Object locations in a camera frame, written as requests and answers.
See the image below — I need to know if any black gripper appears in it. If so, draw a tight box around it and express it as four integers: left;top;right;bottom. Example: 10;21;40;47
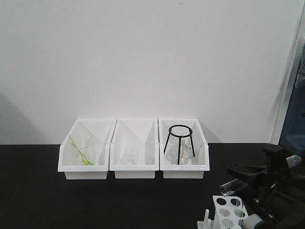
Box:
227;144;305;229

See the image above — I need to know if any clear glass test tube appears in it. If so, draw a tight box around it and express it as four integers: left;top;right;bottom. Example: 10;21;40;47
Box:
219;155;302;197

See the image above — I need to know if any grey-blue pegboard drying rack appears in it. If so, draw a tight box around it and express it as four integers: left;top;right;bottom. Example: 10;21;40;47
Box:
279;47;305;157

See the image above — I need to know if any white test tube rack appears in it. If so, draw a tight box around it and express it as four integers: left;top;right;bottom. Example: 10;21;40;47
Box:
197;195;249;229

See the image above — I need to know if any right white storage bin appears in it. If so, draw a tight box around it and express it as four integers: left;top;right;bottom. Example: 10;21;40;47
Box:
158;119;210;179

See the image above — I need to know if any white storage bin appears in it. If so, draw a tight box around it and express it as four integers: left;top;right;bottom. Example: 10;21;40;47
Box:
110;119;159;179
58;119;117;180
158;119;210;179

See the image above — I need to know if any clear glass flask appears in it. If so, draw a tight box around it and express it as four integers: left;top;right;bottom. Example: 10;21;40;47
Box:
165;139;193;165

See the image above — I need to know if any middle white storage bin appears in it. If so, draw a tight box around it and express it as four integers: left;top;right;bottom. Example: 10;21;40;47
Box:
110;119;159;179

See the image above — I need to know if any small clear glass dish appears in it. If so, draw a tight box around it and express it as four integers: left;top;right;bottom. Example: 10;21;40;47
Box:
123;146;139;165

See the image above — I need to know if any yellow green stirring rod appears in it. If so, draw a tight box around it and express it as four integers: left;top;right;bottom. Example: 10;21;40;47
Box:
69;135;94;166

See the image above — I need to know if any clear glass beaker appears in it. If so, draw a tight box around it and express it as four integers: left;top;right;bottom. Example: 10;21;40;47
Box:
75;135;95;165

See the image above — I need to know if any left white storage bin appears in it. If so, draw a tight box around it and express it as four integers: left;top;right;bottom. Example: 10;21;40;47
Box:
58;119;117;180

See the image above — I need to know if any black wire tripod stand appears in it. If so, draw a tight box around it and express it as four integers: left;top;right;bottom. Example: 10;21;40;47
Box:
163;125;195;157

